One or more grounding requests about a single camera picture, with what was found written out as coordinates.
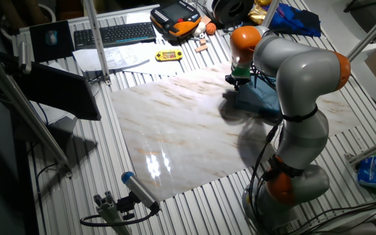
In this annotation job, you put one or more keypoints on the silver depth camera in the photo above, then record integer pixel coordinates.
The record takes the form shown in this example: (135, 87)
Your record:
(24, 57)

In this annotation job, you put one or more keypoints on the gold foil bag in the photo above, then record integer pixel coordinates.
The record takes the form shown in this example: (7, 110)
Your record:
(258, 13)

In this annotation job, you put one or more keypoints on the blue drawer box housing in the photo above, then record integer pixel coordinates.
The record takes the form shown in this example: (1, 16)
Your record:
(260, 98)

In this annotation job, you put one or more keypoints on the black monitor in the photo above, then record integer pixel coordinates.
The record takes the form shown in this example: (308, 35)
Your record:
(57, 91)

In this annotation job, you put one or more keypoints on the tiny soccer ball toy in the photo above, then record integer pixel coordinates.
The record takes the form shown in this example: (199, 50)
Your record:
(200, 35)

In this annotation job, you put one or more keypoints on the plain white paper sheet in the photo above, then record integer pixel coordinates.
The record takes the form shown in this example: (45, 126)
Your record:
(162, 67)

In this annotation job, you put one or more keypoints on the blue cloth bag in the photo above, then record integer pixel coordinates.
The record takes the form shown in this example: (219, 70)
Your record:
(295, 19)

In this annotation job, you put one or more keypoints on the silver camera with blue cap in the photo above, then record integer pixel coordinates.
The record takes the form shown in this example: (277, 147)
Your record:
(139, 189)

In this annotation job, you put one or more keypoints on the small wooden block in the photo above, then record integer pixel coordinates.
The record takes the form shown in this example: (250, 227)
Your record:
(202, 41)

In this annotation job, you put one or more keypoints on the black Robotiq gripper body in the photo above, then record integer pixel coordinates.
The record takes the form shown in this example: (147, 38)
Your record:
(238, 80)

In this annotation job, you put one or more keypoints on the grey computer mouse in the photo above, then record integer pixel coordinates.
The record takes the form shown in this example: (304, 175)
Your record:
(51, 37)

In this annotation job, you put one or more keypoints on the printed paper sheet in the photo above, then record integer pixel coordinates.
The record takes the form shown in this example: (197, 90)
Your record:
(122, 57)

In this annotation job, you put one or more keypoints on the aluminium frame post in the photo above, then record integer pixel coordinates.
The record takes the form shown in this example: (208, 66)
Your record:
(96, 39)
(21, 107)
(370, 150)
(270, 13)
(370, 32)

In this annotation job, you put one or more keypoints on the black computer keyboard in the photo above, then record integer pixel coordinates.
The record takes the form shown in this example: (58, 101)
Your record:
(116, 34)

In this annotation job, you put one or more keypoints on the green printed wrist adapter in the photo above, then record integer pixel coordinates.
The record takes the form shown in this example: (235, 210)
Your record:
(241, 73)

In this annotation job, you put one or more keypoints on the black office chair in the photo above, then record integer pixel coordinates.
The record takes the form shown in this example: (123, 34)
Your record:
(370, 5)

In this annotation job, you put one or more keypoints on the orange black teach pendant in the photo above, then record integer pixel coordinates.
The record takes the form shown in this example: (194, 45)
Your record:
(175, 16)

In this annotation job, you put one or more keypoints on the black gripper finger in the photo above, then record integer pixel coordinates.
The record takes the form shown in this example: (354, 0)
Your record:
(239, 87)
(232, 87)

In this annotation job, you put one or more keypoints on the black mouse pad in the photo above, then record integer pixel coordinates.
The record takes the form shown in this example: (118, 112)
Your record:
(39, 49)

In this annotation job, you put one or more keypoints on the blue tissue packet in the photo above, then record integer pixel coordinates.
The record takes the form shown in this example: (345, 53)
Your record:
(371, 171)

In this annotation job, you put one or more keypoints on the grey aluminium profile mount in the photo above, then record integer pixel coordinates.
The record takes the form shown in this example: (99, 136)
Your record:
(109, 212)

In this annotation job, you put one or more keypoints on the beige cardboard block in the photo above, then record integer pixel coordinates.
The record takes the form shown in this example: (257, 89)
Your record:
(206, 19)

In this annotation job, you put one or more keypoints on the orange mini basketball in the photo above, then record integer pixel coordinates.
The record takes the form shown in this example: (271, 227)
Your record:
(211, 28)

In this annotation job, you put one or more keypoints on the yellow handheld game console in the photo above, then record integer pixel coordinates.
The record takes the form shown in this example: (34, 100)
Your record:
(169, 55)

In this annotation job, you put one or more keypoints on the white round chair rim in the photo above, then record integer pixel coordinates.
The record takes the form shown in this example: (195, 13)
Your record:
(49, 11)

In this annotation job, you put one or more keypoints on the white marble pattern mat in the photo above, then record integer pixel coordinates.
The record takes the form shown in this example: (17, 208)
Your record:
(175, 130)

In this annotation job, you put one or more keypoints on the white ball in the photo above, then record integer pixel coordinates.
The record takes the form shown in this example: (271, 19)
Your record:
(198, 29)

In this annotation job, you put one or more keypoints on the black filament spool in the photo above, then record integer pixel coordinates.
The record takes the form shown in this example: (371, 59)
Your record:
(230, 11)

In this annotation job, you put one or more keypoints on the long wooden block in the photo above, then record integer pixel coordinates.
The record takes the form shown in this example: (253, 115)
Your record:
(201, 48)

